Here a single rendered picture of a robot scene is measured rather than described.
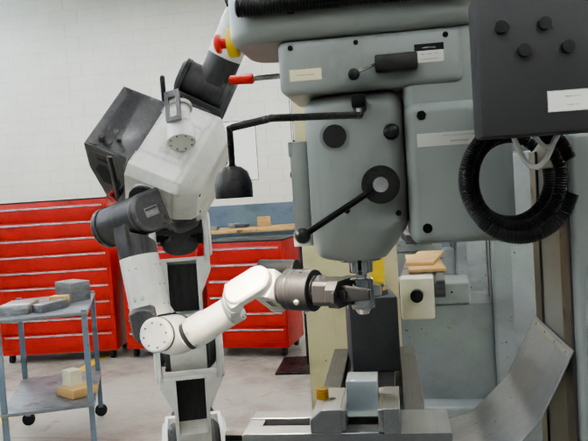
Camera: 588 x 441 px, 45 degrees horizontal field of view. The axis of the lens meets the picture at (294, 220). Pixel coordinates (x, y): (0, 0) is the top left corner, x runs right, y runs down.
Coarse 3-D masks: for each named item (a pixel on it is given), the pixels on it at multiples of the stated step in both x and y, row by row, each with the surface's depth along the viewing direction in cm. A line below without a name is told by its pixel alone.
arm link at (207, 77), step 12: (216, 60) 181; (228, 60) 181; (192, 72) 182; (204, 72) 183; (216, 72) 182; (228, 72) 183; (192, 84) 183; (204, 84) 183; (216, 84) 183; (204, 96) 184; (216, 96) 184
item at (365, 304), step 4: (352, 284) 142; (356, 284) 142; (360, 284) 141; (364, 284) 141; (368, 284) 142; (372, 284) 142; (364, 288) 141; (368, 288) 142; (372, 288) 142; (372, 292) 142; (372, 296) 142; (364, 300) 141; (368, 300) 142; (372, 300) 142; (352, 304) 143; (356, 304) 142; (360, 304) 142; (364, 304) 141; (368, 304) 142; (372, 304) 142; (356, 308) 142; (360, 308) 142; (364, 308) 141; (368, 308) 142; (372, 308) 142
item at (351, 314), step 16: (384, 288) 181; (384, 304) 176; (352, 320) 176; (368, 320) 176; (384, 320) 176; (352, 336) 176; (368, 336) 176; (384, 336) 176; (352, 352) 177; (368, 352) 176; (384, 352) 176; (400, 352) 177; (368, 368) 176; (384, 368) 176; (400, 368) 176
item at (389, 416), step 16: (384, 400) 119; (256, 416) 127; (272, 416) 127; (288, 416) 126; (304, 416) 125; (352, 416) 124; (368, 416) 123; (384, 416) 115; (400, 416) 122; (416, 416) 122; (432, 416) 122; (256, 432) 119; (272, 432) 119; (288, 432) 118; (304, 432) 118; (352, 432) 116; (368, 432) 116; (384, 432) 115; (400, 432) 115; (416, 432) 115; (432, 432) 114; (448, 432) 114
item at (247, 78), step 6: (228, 78) 154; (234, 78) 153; (240, 78) 153; (246, 78) 153; (252, 78) 153; (258, 78) 153; (264, 78) 153; (270, 78) 153; (276, 78) 153; (234, 84) 154
